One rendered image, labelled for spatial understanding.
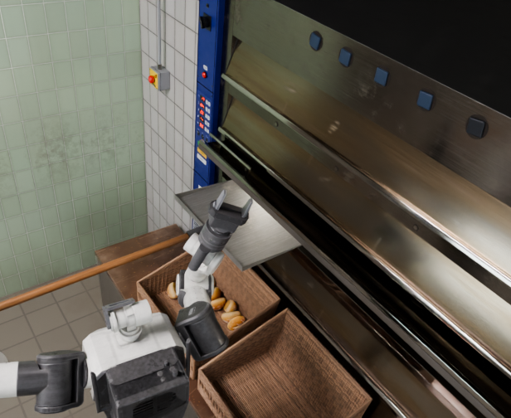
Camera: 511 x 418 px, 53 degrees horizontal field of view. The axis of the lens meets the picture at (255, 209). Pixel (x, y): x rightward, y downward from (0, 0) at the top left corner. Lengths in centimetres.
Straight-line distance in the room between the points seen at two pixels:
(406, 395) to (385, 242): 60
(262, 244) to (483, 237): 98
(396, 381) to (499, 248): 77
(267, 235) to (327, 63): 81
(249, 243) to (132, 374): 91
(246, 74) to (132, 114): 123
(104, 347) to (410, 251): 99
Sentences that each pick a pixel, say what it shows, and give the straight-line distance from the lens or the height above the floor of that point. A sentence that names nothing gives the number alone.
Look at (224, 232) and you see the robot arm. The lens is 153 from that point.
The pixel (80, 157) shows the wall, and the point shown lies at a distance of 326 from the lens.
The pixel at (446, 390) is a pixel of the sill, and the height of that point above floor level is 118.
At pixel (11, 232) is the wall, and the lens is 342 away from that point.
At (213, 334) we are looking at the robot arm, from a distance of 160.
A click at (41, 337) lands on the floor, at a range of 345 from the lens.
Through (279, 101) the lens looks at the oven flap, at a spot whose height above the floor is 176.
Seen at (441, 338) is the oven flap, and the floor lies 140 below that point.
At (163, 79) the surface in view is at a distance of 283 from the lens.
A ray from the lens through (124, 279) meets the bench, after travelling 287.
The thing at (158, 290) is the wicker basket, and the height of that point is 61.
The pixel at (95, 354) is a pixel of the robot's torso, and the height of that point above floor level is 140.
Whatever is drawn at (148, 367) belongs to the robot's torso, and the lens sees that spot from 150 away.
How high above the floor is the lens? 263
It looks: 37 degrees down
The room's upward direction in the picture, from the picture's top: 7 degrees clockwise
